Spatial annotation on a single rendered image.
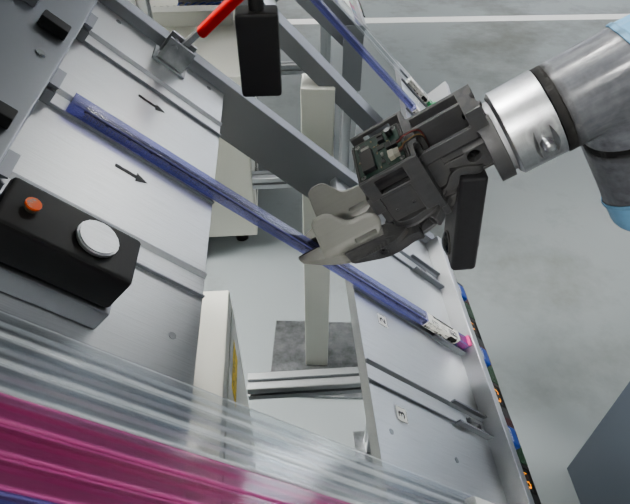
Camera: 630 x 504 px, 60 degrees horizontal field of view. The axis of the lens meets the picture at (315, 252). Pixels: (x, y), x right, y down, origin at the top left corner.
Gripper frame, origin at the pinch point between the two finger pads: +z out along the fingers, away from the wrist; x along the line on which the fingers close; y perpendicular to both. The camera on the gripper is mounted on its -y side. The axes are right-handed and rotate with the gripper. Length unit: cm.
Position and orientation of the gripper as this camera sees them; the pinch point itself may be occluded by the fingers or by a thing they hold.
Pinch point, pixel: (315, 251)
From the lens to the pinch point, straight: 54.4
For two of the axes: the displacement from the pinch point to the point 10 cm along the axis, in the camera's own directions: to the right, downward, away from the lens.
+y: -5.4, -5.8, -6.1
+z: -8.4, 4.3, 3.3
